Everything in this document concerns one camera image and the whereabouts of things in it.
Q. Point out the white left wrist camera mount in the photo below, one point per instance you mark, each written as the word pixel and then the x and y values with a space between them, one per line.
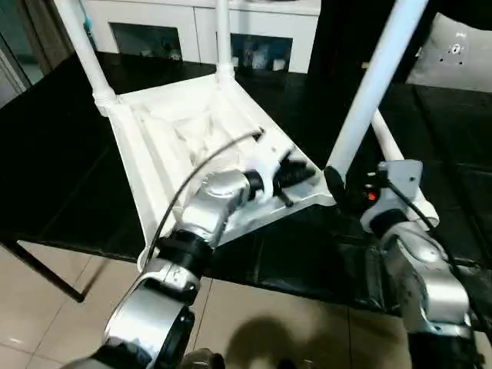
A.
pixel 273 153

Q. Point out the white plastic table leg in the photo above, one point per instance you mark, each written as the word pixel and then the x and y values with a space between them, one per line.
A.
pixel 388 142
pixel 369 84
pixel 224 42
pixel 88 57

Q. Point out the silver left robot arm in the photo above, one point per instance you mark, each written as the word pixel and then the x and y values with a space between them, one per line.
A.
pixel 200 215

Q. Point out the grey cushion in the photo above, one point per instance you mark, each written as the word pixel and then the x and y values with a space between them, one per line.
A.
pixel 453 57

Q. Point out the dark robot left foot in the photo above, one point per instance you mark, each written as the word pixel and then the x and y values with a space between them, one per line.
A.
pixel 201 359

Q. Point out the white plastic table top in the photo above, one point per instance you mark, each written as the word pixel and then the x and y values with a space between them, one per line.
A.
pixel 153 134

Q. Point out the dark robot right foot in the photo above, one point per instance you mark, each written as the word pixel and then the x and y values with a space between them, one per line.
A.
pixel 296 364

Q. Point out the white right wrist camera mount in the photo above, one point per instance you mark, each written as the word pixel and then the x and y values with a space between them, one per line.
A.
pixel 399 177

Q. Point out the white glass-door cabinet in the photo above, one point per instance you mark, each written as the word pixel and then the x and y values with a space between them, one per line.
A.
pixel 153 19

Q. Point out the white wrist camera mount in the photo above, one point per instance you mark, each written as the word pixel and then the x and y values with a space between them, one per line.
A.
pixel 273 153
pixel 399 177

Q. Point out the black metal support bar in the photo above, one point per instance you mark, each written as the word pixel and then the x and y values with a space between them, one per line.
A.
pixel 50 269

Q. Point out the white pipe with blue clip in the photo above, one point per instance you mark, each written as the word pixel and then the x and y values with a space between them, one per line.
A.
pixel 88 27

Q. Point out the dark robot foot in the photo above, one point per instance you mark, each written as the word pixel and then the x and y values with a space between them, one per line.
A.
pixel 201 359
pixel 296 364

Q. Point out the black box with gold label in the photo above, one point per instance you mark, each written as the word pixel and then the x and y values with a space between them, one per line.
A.
pixel 338 34

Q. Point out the grey framed glass door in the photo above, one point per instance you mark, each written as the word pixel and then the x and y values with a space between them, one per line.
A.
pixel 11 50

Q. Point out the beige curtain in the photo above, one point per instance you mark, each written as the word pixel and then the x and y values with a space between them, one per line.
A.
pixel 50 30

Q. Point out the black work mat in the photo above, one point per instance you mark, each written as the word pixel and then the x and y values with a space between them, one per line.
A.
pixel 57 153

